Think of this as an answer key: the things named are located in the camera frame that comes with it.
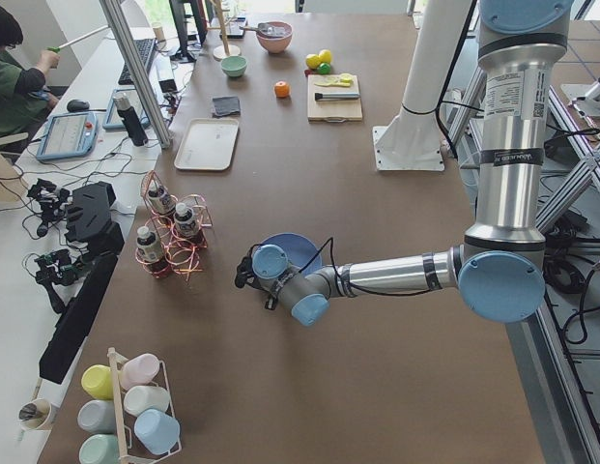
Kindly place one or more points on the blue plastic cup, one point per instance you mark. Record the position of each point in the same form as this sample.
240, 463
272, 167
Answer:
157, 431

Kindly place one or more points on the blue teach pendant near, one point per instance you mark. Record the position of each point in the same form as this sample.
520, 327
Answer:
69, 135

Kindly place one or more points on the grey folded cloth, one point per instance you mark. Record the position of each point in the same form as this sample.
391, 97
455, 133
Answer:
226, 106

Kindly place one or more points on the yellow lemon lower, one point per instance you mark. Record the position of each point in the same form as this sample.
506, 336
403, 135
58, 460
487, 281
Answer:
312, 61

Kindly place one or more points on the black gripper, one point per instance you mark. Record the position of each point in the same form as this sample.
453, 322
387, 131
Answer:
243, 274

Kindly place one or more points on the yellow plastic cup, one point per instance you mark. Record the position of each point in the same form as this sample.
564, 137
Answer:
97, 382

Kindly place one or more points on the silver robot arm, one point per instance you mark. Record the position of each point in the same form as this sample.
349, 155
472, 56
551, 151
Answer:
498, 267

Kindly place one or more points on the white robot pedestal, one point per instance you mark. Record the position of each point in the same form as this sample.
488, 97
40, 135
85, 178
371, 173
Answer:
412, 140

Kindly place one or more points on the green lime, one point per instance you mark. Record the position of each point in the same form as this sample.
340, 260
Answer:
324, 68

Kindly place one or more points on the pale green plastic cup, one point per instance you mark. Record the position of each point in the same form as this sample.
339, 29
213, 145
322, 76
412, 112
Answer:
99, 449

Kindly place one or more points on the aluminium frame post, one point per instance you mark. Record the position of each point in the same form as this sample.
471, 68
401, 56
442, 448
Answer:
118, 24

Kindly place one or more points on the orange fruit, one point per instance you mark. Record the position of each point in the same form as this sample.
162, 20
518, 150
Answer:
282, 89

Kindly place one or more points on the yellow plastic knife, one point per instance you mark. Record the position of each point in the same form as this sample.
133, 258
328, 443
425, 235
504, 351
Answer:
340, 84

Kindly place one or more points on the mint green bowl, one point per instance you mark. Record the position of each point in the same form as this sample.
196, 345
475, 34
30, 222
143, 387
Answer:
234, 66

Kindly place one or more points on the wooden glass holder stand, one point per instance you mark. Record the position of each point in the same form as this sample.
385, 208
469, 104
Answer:
226, 49

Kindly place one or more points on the blue teach pendant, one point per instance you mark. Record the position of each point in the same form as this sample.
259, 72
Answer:
69, 135
112, 121

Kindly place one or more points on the dark drink bottle lower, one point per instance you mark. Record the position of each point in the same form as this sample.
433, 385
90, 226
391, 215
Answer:
186, 223

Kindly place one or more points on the paper cup with tools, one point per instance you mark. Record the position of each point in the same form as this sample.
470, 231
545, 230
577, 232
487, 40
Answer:
38, 414

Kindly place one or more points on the wooden cutting board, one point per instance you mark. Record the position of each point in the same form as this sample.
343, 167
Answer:
332, 111

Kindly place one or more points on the cream rabbit tray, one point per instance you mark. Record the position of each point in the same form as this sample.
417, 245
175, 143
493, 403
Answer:
207, 145

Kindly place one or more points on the black computer mouse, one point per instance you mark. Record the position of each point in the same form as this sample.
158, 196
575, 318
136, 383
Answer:
76, 106

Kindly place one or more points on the steel ice scoop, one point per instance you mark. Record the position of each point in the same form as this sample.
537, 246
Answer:
252, 28

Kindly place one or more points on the dark drink bottle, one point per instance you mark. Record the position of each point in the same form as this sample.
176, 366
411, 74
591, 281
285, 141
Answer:
151, 253
186, 223
162, 203

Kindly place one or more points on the white wire cup rack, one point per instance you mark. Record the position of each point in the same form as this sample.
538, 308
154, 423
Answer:
131, 449

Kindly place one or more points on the grey plastic cup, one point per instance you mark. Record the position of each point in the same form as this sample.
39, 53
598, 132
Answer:
97, 417

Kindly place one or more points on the pink plastic cup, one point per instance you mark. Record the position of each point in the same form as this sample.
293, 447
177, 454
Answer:
140, 370

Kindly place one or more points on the white plastic cup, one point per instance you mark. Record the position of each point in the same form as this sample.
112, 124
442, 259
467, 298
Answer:
141, 398

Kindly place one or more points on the dark drink bottle right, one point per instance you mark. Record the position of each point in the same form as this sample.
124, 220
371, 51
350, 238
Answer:
151, 253

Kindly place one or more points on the person in green shirt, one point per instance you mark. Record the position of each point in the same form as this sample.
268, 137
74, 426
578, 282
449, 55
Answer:
25, 100

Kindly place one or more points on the copper wire bottle rack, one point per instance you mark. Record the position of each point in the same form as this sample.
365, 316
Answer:
182, 254

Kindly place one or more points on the black thermos bottle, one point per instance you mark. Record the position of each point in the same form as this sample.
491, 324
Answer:
130, 119

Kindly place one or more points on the pink bowl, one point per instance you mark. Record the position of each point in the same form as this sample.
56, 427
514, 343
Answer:
276, 45

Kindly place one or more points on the blue plate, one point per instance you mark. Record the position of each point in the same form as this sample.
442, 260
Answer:
301, 252

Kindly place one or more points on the dark drink bottle upper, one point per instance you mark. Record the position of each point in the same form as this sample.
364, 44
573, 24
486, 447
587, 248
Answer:
162, 203

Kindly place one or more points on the blue teach pendant far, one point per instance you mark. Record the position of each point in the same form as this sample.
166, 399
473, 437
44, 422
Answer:
112, 121

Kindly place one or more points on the yellow lemon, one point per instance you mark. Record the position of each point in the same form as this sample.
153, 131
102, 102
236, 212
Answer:
325, 56
312, 61

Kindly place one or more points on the yellow lemon upper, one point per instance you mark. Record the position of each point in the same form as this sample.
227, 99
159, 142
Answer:
325, 56

